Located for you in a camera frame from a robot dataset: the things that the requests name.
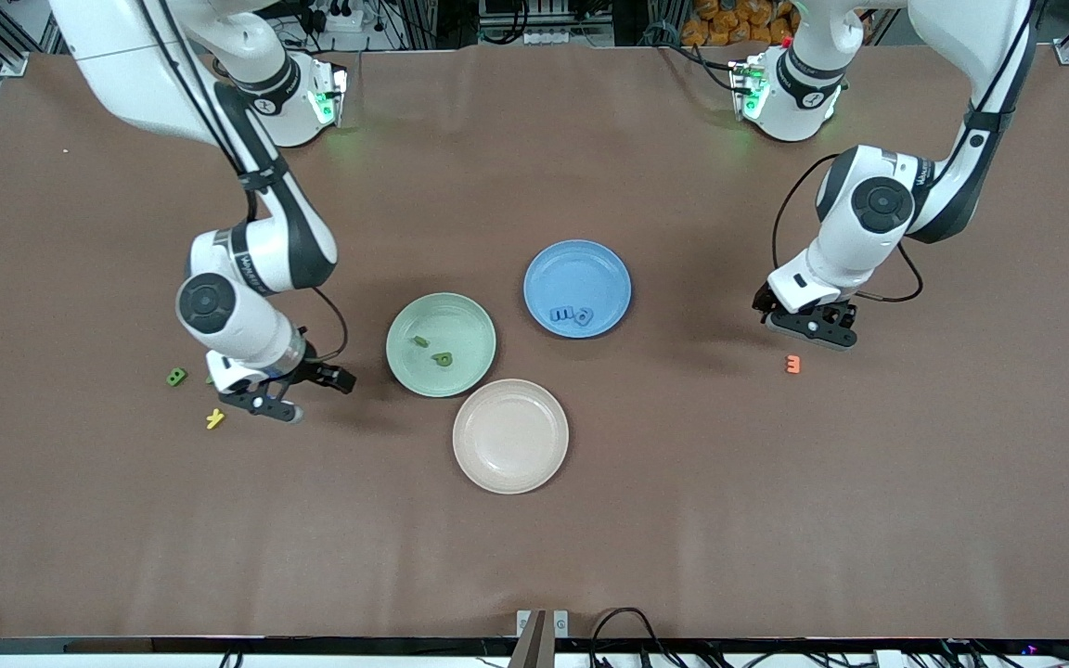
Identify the green plate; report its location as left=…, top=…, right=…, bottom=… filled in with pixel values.
left=385, top=292, right=497, bottom=399

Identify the pink plate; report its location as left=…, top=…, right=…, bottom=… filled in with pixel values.
left=452, top=379, right=570, bottom=495

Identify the blue plate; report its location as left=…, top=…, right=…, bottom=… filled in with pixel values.
left=522, top=239, right=633, bottom=340

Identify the brown table cover mat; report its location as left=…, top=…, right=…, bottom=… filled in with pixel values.
left=0, top=45, right=1069, bottom=641

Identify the pile of orange balls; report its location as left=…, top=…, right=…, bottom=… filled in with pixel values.
left=683, top=0, right=800, bottom=45

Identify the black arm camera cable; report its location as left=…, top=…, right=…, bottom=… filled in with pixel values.
left=135, top=0, right=350, bottom=367
left=771, top=0, right=1041, bottom=304

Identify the brown mount pole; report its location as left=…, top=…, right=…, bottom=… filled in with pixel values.
left=509, top=610, right=549, bottom=668

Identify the grey metal bracket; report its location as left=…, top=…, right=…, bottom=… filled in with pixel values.
left=516, top=610, right=570, bottom=639

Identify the black looped cable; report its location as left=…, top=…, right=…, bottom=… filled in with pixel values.
left=588, top=607, right=684, bottom=668

